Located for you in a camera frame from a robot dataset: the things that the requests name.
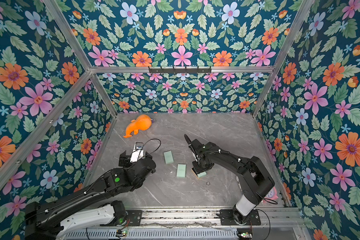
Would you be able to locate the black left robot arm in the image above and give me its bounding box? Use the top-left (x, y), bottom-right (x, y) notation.
top-left (25, 155), bottom-right (156, 240)

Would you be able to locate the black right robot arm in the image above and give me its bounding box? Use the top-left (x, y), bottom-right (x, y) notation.
top-left (184, 135), bottom-right (277, 225)

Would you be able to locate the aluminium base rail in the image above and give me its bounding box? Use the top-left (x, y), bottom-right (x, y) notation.
top-left (62, 206), bottom-right (304, 230)

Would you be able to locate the pink alarm clock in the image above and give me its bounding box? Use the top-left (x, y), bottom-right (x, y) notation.
top-left (263, 187), bottom-right (279, 205)

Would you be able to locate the mint green box lid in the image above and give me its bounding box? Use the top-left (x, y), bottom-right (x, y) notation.
top-left (177, 164), bottom-right (187, 178)

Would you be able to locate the orange plush toy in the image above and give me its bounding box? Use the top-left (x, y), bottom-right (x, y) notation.
top-left (123, 115), bottom-right (153, 138)

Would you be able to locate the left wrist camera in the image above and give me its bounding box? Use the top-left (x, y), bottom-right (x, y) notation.
top-left (130, 142), bottom-right (144, 163)

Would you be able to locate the black hook rail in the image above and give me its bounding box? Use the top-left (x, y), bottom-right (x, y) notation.
top-left (148, 67), bottom-right (212, 74)

